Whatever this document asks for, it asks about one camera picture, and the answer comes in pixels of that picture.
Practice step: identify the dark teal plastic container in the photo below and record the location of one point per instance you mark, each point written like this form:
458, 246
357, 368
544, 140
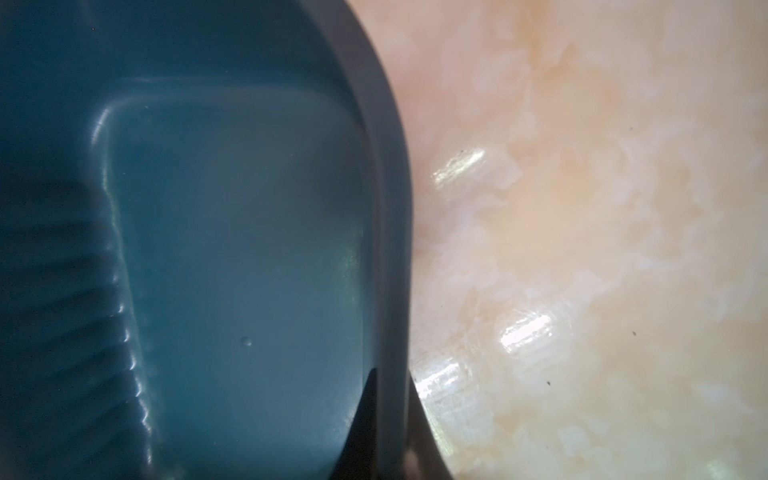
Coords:
206, 239

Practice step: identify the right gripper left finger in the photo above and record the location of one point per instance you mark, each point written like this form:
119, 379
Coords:
357, 460

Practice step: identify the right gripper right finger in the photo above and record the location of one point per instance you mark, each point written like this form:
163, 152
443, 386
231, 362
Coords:
423, 458

